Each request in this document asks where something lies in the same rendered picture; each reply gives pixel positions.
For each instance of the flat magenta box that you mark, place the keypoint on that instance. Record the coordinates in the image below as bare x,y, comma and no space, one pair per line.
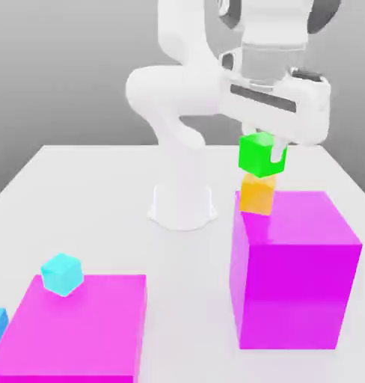
74,329

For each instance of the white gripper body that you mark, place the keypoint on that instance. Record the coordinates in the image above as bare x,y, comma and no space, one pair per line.
308,119

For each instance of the small cyan cube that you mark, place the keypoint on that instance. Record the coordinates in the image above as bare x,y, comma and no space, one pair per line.
62,273

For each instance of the small orange cube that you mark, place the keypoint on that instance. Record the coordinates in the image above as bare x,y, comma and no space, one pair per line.
255,194

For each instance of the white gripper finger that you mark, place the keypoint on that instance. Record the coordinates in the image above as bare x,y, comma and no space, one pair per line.
277,152

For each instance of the tall magenta box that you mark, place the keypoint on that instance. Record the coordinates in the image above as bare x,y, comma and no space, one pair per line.
296,281

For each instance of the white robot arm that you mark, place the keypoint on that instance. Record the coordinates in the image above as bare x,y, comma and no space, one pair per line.
176,98

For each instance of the small green cube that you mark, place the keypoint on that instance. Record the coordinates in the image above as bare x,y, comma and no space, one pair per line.
255,155

